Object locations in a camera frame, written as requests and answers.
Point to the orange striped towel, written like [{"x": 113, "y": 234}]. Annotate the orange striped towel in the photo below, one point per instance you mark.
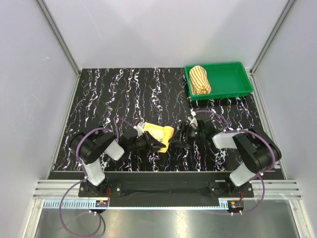
[{"x": 199, "y": 81}]

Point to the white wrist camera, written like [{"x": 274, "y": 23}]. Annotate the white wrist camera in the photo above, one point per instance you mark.
[
  {"x": 140, "y": 128},
  {"x": 192, "y": 122}
]

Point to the green plastic tray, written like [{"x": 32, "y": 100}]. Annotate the green plastic tray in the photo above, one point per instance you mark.
[{"x": 227, "y": 80}]

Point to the yellow chick towel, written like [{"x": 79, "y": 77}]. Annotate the yellow chick towel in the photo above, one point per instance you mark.
[{"x": 161, "y": 133}]

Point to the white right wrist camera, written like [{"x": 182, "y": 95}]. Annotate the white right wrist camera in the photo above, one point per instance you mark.
[{"x": 192, "y": 122}]

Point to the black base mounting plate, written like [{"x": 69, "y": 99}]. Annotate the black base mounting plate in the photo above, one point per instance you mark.
[{"x": 162, "y": 189}]

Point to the right connector box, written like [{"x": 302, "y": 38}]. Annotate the right connector box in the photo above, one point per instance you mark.
[{"x": 235, "y": 207}]

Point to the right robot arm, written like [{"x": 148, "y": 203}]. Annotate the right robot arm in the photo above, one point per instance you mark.
[{"x": 257, "y": 151}]

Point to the connector box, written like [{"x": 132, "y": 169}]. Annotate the connector box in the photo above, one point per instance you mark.
[
  {"x": 101, "y": 204},
  {"x": 235, "y": 207}
]

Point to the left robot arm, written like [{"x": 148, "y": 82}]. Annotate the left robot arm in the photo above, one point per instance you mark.
[{"x": 88, "y": 148}]

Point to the left connector box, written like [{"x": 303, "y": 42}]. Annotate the left connector box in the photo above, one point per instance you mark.
[{"x": 101, "y": 204}]

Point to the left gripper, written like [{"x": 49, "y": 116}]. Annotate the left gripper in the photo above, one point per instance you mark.
[{"x": 151, "y": 142}]

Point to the aluminium frame rail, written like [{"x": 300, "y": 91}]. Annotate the aluminium frame rail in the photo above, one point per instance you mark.
[{"x": 67, "y": 194}]

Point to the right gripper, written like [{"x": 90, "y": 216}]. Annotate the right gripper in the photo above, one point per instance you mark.
[{"x": 185, "y": 143}]

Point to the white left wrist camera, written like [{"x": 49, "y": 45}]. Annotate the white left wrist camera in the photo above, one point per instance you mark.
[{"x": 140, "y": 128}]

